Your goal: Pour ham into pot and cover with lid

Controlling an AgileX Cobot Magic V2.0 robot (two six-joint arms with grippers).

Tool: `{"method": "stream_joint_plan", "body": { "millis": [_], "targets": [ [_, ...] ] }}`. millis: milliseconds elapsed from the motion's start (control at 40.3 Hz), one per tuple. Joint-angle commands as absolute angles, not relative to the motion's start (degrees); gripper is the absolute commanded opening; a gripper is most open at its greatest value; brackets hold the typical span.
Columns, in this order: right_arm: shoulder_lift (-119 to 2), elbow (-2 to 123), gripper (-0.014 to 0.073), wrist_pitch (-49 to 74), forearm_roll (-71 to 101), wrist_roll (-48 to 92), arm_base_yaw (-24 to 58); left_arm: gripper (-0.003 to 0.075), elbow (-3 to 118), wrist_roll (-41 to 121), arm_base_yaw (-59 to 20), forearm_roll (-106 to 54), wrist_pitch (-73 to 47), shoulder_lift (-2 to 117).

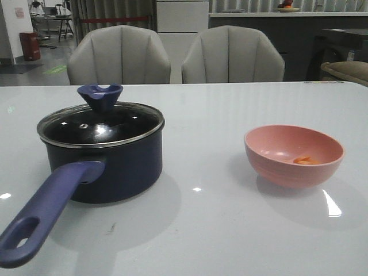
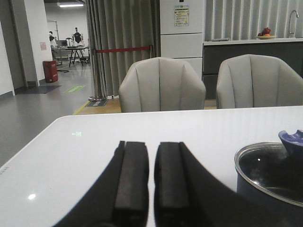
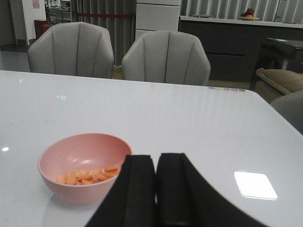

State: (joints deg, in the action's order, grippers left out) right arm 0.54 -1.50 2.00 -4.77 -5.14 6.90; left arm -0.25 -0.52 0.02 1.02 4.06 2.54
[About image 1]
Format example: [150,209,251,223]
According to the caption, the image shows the grey counter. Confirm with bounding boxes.
[209,11,367,81]

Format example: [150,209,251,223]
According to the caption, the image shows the tan cushion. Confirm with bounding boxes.
[320,61,367,87]

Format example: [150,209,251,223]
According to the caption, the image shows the beige chair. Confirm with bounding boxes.
[182,25,285,84]
[67,25,171,85]

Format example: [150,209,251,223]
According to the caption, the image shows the white cabinet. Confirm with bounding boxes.
[156,1,209,84]

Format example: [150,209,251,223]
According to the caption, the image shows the background desk with equipment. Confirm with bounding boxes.
[28,1,74,41]

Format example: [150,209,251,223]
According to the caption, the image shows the dark blue saucepan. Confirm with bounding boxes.
[0,101,166,269]

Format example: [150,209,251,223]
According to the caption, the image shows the fruit plate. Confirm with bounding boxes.
[276,0,300,13]

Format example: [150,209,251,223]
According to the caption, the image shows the glass lid blue knob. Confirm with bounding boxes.
[37,84,164,148]

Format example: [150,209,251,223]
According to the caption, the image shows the right beige chair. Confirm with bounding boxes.
[182,25,285,84]

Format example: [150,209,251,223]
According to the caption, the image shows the left beige chair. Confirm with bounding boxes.
[67,25,171,85]

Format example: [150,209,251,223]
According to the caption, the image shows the dark side table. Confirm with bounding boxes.
[306,29,367,81]

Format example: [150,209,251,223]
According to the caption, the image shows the pink bowl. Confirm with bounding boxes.
[244,125,344,188]

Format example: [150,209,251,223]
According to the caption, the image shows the orange ham pieces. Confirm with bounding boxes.
[293,156,320,165]

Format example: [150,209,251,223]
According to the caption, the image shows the grey curtain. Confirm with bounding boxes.
[71,0,157,43]

